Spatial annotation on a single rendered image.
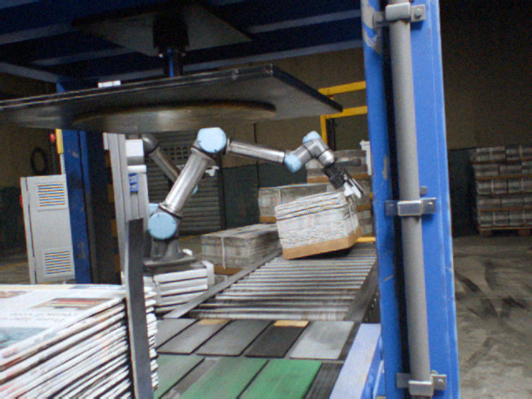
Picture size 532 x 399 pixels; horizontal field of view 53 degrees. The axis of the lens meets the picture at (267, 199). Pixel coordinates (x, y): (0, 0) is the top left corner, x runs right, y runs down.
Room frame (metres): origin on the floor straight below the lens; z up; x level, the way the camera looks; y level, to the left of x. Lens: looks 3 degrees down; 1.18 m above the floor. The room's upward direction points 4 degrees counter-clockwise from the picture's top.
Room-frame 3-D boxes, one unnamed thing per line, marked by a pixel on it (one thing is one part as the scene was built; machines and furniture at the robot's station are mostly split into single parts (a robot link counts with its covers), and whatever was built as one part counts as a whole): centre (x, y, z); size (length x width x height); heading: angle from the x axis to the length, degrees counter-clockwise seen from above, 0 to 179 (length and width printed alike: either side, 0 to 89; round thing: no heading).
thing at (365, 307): (1.91, -0.39, 0.74); 1.34 x 0.05 x 0.12; 162
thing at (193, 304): (2.07, 0.09, 0.74); 1.34 x 0.05 x 0.12; 162
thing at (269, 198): (3.58, -0.17, 0.95); 0.38 x 0.29 x 0.23; 51
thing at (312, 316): (1.43, 0.03, 0.77); 0.47 x 0.05 x 0.05; 72
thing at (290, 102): (1.02, 0.16, 1.30); 0.55 x 0.55 x 0.03; 72
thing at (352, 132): (4.39, -0.84, 1.28); 0.57 x 0.01 x 0.65; 51
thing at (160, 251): (2.40, 0.47, 0.87); 0.15 x 0.15 x 0.10
